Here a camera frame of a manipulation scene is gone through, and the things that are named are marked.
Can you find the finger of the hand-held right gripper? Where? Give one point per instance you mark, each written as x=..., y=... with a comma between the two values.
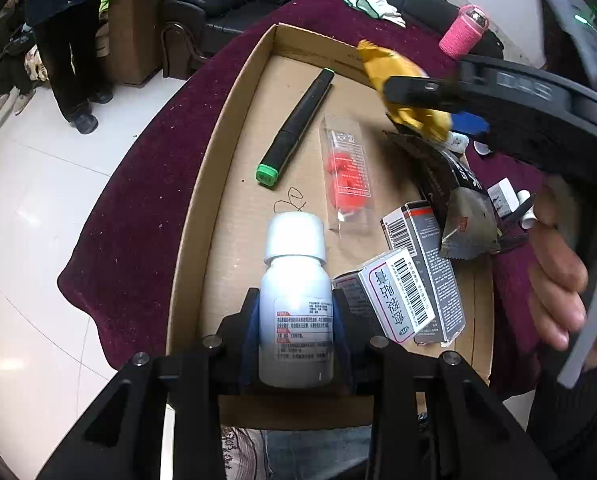
x=423, y=90

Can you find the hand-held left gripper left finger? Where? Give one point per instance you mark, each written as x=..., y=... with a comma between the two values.
x=251, y=332

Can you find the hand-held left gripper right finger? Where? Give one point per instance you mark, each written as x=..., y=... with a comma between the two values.
x=341, y=332

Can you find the yellow foil packet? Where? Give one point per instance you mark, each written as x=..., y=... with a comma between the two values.
x=393, y=67

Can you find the white plastic medicine bottle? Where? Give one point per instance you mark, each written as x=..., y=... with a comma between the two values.
x=296, y=310

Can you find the white box with printed label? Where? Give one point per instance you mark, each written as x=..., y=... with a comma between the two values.
x=398, y=295

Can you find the clear packet of red pieces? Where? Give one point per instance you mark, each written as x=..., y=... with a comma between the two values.
x=346, y=175

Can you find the grey box with red end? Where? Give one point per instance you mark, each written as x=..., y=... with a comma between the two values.
x=438, y=270

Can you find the black foil packet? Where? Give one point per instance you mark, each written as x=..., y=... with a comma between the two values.
x=458, y=200

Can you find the black marker with green cap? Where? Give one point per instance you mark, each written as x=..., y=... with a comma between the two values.
x=298, y=125

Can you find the shallow cardboard box tray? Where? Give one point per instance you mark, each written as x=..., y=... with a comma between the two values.
x=248, y=160

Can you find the person's right forearm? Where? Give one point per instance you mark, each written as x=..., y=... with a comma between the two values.
x=573, y=420

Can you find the person's right hand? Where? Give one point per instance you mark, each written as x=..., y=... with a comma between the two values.
x=560, y=280

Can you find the small blue box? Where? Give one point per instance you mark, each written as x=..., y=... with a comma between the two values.
x=471, y=124

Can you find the pink thermos bottle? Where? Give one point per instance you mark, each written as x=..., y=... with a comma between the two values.
x=461, y=32

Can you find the white work gloves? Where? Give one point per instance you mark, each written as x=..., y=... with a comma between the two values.
x=378, y=7

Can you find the small white box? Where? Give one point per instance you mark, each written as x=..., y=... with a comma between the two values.
x=500, y=197

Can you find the small white cylinder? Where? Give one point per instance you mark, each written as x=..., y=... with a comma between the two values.
x=526, y=212

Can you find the floral cloth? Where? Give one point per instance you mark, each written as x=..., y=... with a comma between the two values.
x=241, y=452

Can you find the person's blue jeans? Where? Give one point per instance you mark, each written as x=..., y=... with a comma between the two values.
x=318, y=452

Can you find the maroon tablecloth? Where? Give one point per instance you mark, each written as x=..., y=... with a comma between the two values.
x=143, y=200

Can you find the black leather sofa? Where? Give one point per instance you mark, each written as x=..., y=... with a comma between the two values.
x=213, y=5

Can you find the brown chair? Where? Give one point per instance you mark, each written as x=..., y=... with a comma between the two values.
x=138, y=20

